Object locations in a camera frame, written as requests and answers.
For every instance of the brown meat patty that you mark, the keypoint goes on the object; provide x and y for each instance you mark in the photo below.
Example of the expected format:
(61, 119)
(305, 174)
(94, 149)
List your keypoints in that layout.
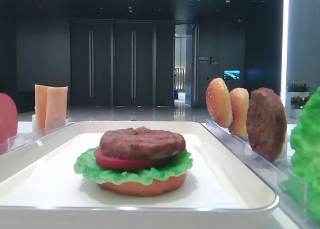
(141, 143)
(266, 123)

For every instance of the red tomato slice on tray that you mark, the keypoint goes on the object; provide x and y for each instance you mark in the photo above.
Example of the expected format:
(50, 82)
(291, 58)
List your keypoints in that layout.
(127, 164)

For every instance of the green lettuce leaf on tray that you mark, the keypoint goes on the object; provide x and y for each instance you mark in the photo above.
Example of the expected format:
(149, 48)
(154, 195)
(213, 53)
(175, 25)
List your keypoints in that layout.
(176, 166)

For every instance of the orange cheese slice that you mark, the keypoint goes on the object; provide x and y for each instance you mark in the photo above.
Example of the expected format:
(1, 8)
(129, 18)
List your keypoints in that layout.
(56, 106)
(41, 97)

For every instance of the standing brown meat patty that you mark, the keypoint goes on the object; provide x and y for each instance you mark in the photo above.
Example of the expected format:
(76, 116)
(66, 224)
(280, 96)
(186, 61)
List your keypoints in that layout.
(266, 123)

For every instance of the standing red tomato slice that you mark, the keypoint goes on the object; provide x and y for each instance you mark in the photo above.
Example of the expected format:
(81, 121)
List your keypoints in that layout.
(8, 118)

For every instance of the standing green lettuce leaf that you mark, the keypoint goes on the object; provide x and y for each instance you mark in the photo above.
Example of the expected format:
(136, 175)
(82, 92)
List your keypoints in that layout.
(303, 154)

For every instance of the sesame bun top slice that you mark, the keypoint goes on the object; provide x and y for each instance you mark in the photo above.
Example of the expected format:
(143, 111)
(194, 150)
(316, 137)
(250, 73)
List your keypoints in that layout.
(218, 102)

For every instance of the dark double doors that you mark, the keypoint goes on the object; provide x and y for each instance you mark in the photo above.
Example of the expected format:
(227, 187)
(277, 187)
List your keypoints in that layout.
(122, 63)

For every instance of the bun bottom on tray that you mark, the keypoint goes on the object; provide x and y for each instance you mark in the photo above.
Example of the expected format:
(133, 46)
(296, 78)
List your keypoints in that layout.
(156, 188)

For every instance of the potted plants in planter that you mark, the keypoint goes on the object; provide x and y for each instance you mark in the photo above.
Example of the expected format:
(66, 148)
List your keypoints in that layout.
(297, 95)

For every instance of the white rectangular metal tray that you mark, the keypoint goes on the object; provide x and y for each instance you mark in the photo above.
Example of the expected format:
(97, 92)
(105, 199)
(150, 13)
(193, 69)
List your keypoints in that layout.
(40, 190)

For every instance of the small wall screen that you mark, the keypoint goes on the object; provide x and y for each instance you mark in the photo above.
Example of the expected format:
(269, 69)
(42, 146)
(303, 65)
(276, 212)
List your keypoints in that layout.
(231, 75)

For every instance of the clear rack rail left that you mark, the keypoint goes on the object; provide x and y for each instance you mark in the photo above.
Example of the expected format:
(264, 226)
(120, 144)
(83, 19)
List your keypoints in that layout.
(24, 138)

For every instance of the clear rack rail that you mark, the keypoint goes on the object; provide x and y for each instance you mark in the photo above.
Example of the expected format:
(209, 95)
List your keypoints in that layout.
(272, 173)
(24, 138)

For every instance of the clear rack rail right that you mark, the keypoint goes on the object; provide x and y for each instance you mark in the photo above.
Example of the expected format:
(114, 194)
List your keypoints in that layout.
(272, 173)

